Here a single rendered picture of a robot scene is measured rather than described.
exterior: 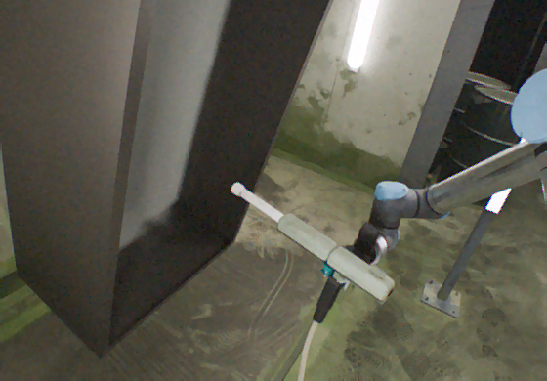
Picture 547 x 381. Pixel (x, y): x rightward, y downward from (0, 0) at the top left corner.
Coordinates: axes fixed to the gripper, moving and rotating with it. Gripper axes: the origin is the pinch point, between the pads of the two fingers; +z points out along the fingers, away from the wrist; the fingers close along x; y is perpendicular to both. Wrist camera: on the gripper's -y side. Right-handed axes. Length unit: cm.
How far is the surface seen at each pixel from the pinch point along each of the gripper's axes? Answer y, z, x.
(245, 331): 71, -29, 29
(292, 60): -38, -14, 39
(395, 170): 25, -187, 38
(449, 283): 45, -117, -29
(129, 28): -42, 45, 24
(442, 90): -39, -179, 31
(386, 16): -70, -166, 81
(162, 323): 76, -7, 55
